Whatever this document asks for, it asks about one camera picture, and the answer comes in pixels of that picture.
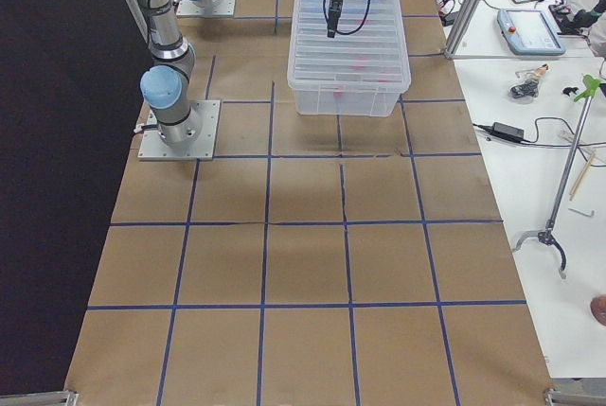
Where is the clear ribbed box lid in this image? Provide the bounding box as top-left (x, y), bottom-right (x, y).
top-left (287, 0), bottom-right (411, 93)

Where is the clear plastic storage box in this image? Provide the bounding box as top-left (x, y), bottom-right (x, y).
top-left (287, 0), bottom-right (411, 117)

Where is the teach pendant tablet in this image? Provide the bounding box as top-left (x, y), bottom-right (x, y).
top-left (496, 9), bottom-right (566, 56)

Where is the black power adapter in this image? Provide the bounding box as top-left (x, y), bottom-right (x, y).
top-left (491, 122), bottom-right (525, 144)

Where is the brown paper table cover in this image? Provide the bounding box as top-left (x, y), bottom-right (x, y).
top-left (65, 0), bottom-right (550, 405)

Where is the aluminium frame post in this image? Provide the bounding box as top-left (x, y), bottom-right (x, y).
top-left (444, 0), bottom-right (480, 59)

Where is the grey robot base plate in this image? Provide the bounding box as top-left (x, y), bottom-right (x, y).
top-left (138, 100), bottom-right (221, 161)

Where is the green handled reacher grabber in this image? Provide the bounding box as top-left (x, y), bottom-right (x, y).
top-left (512, 75), bottom-right (601, 279)

